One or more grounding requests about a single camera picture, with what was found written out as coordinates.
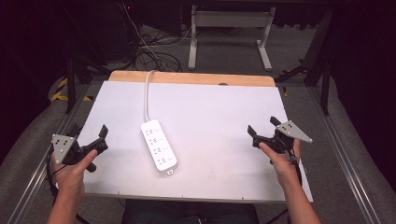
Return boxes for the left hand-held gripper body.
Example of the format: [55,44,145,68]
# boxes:
[50,133,109,174]

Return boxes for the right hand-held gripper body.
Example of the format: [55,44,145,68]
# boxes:
[251,119,314,156]

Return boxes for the person's right hand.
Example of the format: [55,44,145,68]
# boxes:
[258,138,302,189]

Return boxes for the person's left hand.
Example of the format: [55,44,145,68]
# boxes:
[51,149,99,203]

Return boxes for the yellow black hazard tape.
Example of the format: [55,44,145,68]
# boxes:
[50,77,94,103]

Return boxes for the white table board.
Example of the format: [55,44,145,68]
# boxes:
[73,79,314,203]

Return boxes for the black metal stand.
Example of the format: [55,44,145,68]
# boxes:
[64,55,108,115]
[275,8,333,117]

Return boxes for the white power strip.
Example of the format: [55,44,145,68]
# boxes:
[140,119,178,176]

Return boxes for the person's dark trousers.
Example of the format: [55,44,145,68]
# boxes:
[121,199,260,224]

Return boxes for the aluminium floor rail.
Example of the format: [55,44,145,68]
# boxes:
[6,83,92,224]
[306,85,382,224]

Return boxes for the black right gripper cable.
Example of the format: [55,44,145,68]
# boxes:
[285,146,304,188]

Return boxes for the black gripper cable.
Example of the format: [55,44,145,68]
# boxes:
[45,143,64,206]
[285,146,304,188]

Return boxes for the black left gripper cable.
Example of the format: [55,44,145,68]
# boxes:
[45,143,64,206]

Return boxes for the white power strip cable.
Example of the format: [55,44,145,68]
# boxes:
[143,69,158,122]

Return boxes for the black floor cables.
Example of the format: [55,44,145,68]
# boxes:
[133,27,194,73]

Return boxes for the thin white floor cable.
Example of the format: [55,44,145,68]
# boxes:
[121,3,194,64]

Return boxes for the white metal stand frame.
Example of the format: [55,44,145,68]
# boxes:
[188,4,276,72]

